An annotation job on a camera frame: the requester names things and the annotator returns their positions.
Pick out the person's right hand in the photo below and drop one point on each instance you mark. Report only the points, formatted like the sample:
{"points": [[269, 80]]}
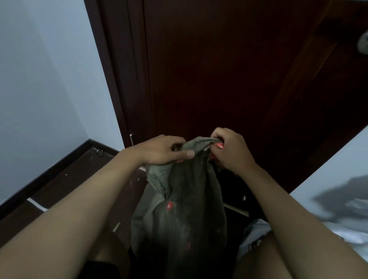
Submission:
{"points": [[233, 151]]}

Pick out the person's left hand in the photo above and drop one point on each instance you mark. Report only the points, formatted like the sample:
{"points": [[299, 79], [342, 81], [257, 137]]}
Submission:
{"points": [[158, 151]]}

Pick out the green woven sack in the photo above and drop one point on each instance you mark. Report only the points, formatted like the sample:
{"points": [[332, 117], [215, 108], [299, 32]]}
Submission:
{"points": [[187, 218]]}

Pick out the white bag with red print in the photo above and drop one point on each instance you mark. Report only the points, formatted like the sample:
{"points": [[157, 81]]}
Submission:
{"points": [[254, 232]]}

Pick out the white plastic bag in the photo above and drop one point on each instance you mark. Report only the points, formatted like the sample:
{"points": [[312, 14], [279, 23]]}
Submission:
{"points": [[358, 207]]}

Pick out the person's right forearm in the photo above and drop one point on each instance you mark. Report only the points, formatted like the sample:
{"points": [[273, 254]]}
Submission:
{"points": [[296, 227]]}

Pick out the person's left forearm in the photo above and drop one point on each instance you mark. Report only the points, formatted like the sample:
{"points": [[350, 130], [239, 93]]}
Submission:
{"points": [[72, 218]]}

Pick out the person's left leg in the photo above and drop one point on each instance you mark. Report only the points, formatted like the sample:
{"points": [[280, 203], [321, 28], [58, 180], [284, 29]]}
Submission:
{"points": [[112, 250]]}

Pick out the person's leg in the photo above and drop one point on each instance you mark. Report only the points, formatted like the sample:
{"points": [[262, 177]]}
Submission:
{"points": [[112, 250], [258, 261]]}

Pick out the person's right leg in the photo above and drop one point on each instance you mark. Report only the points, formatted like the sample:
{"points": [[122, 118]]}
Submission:
{"points": [[258, 261]]}

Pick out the silver door hinge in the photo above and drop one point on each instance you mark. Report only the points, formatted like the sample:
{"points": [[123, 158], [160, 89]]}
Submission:
{"points": [[131, 140]]}

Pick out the metal floor door stopper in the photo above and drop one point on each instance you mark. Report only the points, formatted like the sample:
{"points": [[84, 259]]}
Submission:
{"points": [[99, 151]]}

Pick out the dark brown wooden door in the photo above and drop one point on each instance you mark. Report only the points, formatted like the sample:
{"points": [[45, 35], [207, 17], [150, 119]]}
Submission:
{"points": [[118, 63]]}

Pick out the dark baseboard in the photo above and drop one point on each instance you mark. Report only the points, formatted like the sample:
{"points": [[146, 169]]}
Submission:
{"points": [[43, 181]]}

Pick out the white floor strip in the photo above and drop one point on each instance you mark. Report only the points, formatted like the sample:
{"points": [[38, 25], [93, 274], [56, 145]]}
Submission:
{"points": [[37, 204]]}

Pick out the black shorts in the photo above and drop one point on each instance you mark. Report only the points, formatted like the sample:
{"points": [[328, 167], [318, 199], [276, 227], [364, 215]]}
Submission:
{"points": [[100, 270]]}

